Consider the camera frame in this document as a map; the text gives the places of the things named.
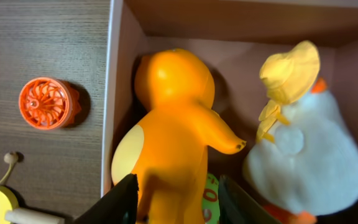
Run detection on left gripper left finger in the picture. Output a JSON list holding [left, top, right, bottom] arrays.
[[74, 174, 139, 224]]

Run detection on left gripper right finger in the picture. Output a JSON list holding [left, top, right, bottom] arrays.
[[218, 175, 280, 224]]

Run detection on green patterned ball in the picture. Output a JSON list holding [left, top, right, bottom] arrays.
[[202, 173, 220, 224]]

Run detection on orange dinosaur figure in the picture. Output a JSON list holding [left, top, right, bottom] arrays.
[[111, 49, 246, 223]]

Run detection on white plush duck yellow hat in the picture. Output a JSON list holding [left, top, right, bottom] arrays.
[[243, 40, 358, 223]]

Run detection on orange round wheel toy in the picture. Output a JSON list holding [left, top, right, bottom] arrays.
[[18, 77, 81, 130]]

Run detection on white box pink interior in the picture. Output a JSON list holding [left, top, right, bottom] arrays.
[[101, 1, 358, 223]]

